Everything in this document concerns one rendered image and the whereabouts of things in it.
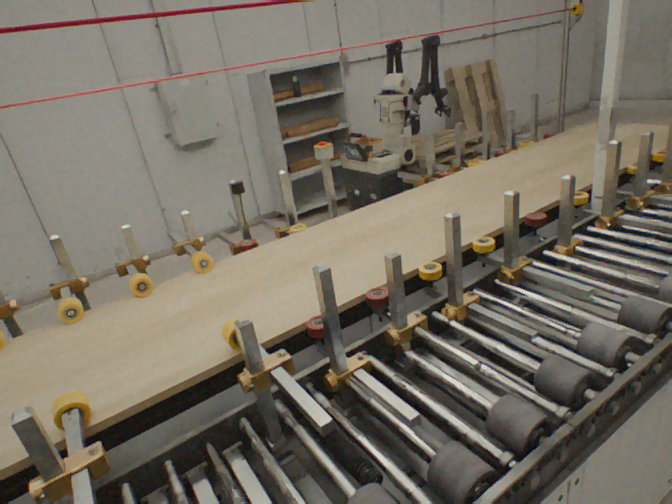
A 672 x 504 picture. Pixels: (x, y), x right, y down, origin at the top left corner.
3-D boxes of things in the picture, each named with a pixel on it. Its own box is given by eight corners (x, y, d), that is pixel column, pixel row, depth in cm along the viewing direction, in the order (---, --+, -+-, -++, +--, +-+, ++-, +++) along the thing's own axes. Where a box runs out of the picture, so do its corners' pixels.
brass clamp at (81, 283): (53, 296, 184) (48, 285, 182) (89, 283, 190) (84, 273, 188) (54, 301, 179) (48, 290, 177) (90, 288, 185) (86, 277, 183)
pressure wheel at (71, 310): (60, 296, 164) (84, 298, 169) (54, 316, 165) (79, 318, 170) (61, 302, 159) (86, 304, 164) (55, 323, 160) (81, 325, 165)
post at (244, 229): (251, 272, 229) (227, 181, 209) (257, 270, 231) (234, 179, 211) (253, 275, 227) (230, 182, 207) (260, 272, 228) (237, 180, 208)
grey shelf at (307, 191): (277, 216, 524) (245, 74, 459) (340, 194, 564) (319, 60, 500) (295, 225, 489) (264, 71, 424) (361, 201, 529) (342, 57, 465)
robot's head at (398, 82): (394, 88, 364) (403, 71, 363) (378, 88, 380) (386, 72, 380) (405, 98, 372) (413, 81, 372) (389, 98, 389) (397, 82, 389)
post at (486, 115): (482, 184, 309) (482, 111, 289) (486, 182, 311) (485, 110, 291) (487, 184, 306) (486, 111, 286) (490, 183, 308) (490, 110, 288)
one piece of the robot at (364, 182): (385, 236, 379) (373, 136, 345) (348, 222, 423) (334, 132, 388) (414, 224, 394) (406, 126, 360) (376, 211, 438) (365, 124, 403)
